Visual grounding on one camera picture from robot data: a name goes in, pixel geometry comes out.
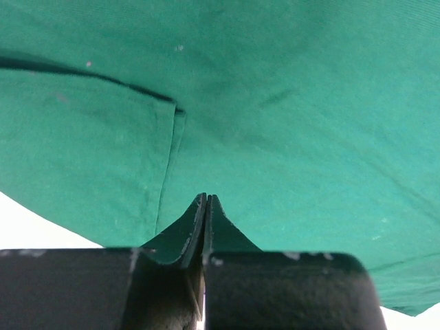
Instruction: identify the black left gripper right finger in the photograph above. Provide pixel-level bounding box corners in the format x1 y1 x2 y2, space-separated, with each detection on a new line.
203 195 386 329

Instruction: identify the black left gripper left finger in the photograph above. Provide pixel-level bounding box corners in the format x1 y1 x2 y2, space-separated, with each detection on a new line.
1 194 206 329

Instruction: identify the dark green surgical cloth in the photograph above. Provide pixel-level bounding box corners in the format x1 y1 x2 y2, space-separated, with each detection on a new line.
1 1 439 314

